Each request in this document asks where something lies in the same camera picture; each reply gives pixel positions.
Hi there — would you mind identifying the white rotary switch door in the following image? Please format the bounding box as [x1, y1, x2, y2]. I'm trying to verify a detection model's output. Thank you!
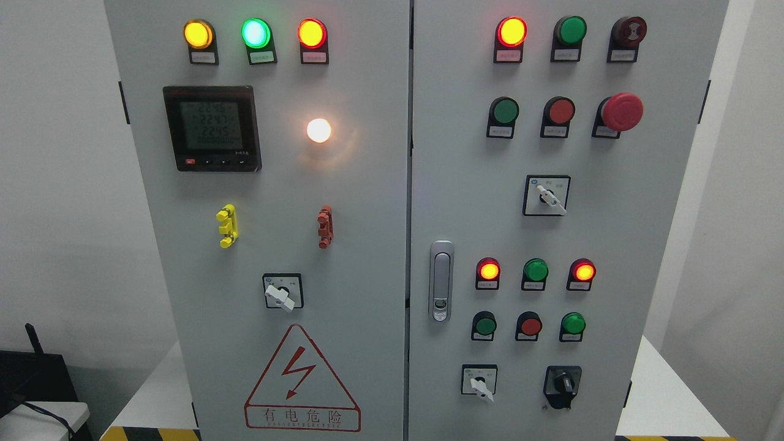
[262, 273, 304, 312]

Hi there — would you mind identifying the green lit indicator light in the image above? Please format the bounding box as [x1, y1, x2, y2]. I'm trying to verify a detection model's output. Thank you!
[241, 17, 277, 65]

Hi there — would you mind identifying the yellow indicator light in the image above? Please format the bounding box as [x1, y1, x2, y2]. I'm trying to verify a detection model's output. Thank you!
[184, 19, 219, 66]

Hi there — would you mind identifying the red terminal connector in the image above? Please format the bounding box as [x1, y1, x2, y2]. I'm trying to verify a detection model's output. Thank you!
[317, 205, 334, 249]

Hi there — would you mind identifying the red lit indicator lower left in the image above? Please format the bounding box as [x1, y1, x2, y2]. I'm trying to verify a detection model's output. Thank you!
[474, 257, 500, 290]

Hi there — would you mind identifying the red lit indicator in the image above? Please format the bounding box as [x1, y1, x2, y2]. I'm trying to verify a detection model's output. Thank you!
[493, 16, 527, 64]
[566, 258, 597, 292]
[474, 257, 500, 290]

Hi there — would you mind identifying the clear small light bulb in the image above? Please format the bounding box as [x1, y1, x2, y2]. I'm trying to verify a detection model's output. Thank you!
[306, 118, 331, 143]

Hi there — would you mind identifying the green push button lower left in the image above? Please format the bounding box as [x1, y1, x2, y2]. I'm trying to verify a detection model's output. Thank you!
[471, 311, 497, 341]

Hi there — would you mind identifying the green push button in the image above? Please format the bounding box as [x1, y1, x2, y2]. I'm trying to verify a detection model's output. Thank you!
[471, 311, 497, 341]
[558, 312, 586, 342]
[486, 97, 520, 139]

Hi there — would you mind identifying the grey left cabinet door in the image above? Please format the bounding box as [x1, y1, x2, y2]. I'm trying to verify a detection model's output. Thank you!
[105, 1, 410, 440]

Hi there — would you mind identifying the grey cabinet door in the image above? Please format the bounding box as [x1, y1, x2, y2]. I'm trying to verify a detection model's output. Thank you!
[408, 1, 728, 440]
[105, 1, 410, 440]

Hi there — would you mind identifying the green indicator lower middle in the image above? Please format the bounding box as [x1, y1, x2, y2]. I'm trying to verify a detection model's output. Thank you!
[521, 258, 549, 292]

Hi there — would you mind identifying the green push button upper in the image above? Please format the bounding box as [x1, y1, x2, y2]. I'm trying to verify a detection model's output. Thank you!
[486, 97, 520, 139]

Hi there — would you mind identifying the yellow terminal connector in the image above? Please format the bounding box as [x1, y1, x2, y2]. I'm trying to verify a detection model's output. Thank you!
[216, 203, 238, 249]

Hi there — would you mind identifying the red push button lower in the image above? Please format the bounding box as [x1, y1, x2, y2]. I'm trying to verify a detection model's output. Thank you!
[515, 312, 543, 341]

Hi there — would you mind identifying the red push button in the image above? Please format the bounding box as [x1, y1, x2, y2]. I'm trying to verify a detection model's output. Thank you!
[515, 312, 543, 341]
[540, 97, 576, 138]

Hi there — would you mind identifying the grey right cabinet door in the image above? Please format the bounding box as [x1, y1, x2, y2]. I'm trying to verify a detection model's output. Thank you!
[408, 1, 728, 440]

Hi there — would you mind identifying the red high voltage warning sticker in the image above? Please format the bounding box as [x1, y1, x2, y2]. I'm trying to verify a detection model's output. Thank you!
[244, 323, 361, 432]

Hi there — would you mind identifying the red lit indicator lower right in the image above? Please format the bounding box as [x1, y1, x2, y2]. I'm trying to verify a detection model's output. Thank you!
[566, 258, 597, 292]

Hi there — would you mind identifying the red push button upper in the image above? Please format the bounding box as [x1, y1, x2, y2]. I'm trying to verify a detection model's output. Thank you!
[540, 97, 576, 138]

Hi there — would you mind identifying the black digital power meter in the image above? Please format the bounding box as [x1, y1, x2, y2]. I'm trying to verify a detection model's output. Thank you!
[162, 85, 262, 172]

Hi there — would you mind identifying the red indicator light left door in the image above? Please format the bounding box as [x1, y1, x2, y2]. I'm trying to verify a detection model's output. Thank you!
[297, 18, 330, 65]

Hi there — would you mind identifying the green push button lower right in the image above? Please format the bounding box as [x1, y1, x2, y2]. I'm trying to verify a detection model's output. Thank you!
[558, 312, 586, 342]

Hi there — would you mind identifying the red lit indicator top right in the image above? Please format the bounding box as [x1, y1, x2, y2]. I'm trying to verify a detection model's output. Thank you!
[493, 16, 527, 64]

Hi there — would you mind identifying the green unlit indicator top right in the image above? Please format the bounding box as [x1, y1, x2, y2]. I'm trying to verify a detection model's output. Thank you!
[551, 16, 586, 62]

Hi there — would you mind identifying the red emergency stop button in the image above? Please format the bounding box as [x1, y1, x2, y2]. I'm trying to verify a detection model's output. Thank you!
[592, 92, 644, 139]

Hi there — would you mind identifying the dark red buzzer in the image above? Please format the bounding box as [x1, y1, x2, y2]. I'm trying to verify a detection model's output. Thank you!
[606, 16, 647, 62]

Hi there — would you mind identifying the white cabinet base platform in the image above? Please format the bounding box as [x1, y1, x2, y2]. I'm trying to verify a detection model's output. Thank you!
[101, 338, 731, 440]

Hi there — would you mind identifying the black box with antenna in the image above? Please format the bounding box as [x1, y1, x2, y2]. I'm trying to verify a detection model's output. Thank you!
[1, 323, 79, 417]

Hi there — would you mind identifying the silver door latch handle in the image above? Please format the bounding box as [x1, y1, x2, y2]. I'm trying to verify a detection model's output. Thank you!
[429, 240, 454, 323]

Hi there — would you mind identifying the white rotary switch upper right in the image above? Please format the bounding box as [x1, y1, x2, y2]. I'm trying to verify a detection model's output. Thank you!
[522, 174, 571, 217]

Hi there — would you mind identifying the white rotary switch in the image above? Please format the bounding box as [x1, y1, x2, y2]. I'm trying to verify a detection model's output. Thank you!
[460, 364, 498, 402]
[522, 174, 571, 217]

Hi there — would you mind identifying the white rotary switch lower right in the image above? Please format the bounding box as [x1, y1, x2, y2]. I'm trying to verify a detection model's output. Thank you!
[460, 364, 498, 402]

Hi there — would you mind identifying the black selector knob switch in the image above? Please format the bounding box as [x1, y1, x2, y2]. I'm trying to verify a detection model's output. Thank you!
[543, 365, 582, 410]

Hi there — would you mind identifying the white device with cable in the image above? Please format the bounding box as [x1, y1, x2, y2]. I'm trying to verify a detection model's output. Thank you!
[1, 401, 90, 440]

